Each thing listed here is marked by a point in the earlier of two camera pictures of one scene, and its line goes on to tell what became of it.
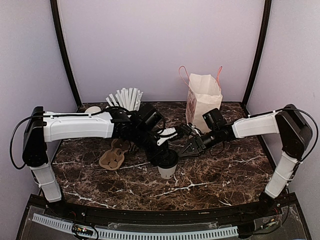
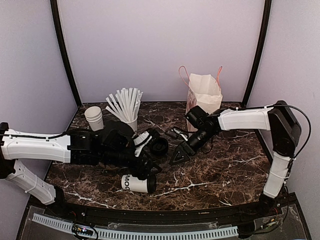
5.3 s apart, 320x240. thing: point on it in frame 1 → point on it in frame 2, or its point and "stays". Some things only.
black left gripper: [155, 157] → [135, 171]
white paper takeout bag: [204, 93] stays
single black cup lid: [169, 159] → [151, 183]
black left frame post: [56, 15] stays
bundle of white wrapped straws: [129, 99] stays
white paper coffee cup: [167, 173] → [129, 183]
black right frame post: [259, 60] stays
